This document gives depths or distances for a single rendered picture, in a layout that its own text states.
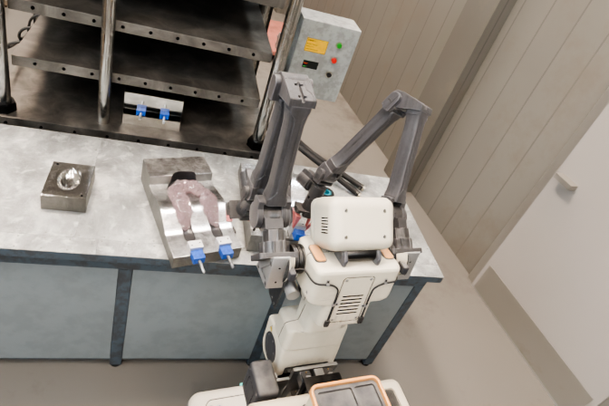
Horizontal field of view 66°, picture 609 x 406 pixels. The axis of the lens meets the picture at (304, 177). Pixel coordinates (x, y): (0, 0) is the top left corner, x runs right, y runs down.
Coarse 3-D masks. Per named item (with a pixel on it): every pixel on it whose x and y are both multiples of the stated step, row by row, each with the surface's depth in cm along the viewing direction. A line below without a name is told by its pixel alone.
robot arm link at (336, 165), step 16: (400, 96) 152; (384, 112) 158; (400, 112) 161; (368, 128) 162; (384, 128) 160; (352, 144) 165; (368, 144) 164; (336, 160) 168; (352, 160) 168; (336, 176) 173
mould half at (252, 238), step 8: (240, 168) 216; (248, 168) 204; (240, 184) 211; (296, 184) 206; (240, 192) 209; (296, 192) 204; (296, 200) 202; (248, 224) 184; (304, 224) 192; (248, 232) 183; (256, 232) 180; (304, 232) 188; (248, 240) 181; (256, 240) 180; (248, 248) 183; (256, 248) 183
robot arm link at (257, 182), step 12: (276, 84) 122; (312, 84) 126; (276, 96) 124; (276, 108) 128; (276, 120) 129; (276, 132) 131; (264, 144) 137; (276, 144) 134; (264, 156) 137; (264, 168) 138; (252, 180) 143; (264, 180) 141; (252, 192) 143
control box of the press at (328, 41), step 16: (304, 16) 219; (320, 16) 227; (336, 16) 235; (304, 32) 222; (320, 32) 224; (336, 32) 225; (352, 32) 227; (304, 48) 228; (320, 48) 229; (336, 48) 230; (352, 48) 232; (288, 64) 234; (304, 64) 233; (320, 64) 234; (336, 64) 236; (320, 80) 240; (336, 80) 242; (320, 96) 246; (336, 96) 248
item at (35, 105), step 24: (24, 72) 237; (48, 72) 243; (24, 96) 222; (48, 96) 227; (72, 96) 233; (96, 96) 239; (120, 96) 246; (192, 96) 268; (0, 120) 207; (24, 120) 209; (48, 120) 213; (72, 120) 218; (96, 120) 224; (120, 120) 229; (192, 120) 248; (216, 120) 255; (240, 120) 263; (168, 144) 232; (192, 144) 232; (216, 144) 237; (240, 144) 244
